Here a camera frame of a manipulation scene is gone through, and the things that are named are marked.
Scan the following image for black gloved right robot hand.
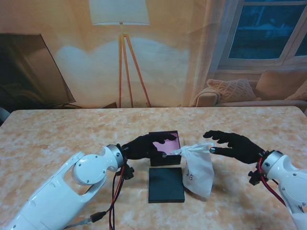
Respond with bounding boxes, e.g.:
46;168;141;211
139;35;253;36
202;130;266;165

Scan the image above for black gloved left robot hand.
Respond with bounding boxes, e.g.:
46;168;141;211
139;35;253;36
121;134;179;161

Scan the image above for black gift box pink inside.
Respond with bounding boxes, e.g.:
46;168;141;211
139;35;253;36
148;130;182;167

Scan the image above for black gift box lid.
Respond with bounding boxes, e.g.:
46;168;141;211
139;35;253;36
148;167;187;204

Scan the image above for white plastic bag orange print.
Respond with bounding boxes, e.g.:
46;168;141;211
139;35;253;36
169;143;215;199

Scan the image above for printed living room backdrop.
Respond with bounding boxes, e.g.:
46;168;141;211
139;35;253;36
0;0;307;111

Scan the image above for dark grey chair back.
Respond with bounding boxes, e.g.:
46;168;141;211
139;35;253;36
0;107;11;127

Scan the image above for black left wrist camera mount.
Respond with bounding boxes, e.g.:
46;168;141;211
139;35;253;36
121;164;135;181

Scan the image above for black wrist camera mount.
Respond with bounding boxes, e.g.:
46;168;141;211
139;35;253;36
121;164;135;181
248;167;264;186

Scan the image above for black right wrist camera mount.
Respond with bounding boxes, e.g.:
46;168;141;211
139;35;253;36
248;167;264;186

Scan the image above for red black right arm cables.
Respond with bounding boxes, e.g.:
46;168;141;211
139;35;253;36
258;155;288;208

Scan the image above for red black arm cables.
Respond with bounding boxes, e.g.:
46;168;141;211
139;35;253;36
258;155;288;208
107;164;128;230

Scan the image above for red black left arm cables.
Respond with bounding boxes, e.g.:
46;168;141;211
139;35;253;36
107;164;128;230

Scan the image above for grey usb cable black plug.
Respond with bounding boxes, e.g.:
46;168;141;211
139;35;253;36
63;211;107;230

